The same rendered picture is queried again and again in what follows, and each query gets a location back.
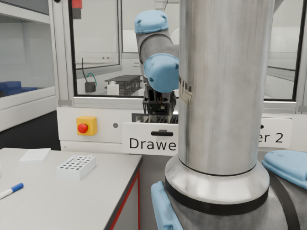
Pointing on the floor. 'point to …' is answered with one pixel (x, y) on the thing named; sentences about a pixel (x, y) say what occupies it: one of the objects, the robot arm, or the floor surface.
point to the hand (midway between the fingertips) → (161, 117)
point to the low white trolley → (70, 193)
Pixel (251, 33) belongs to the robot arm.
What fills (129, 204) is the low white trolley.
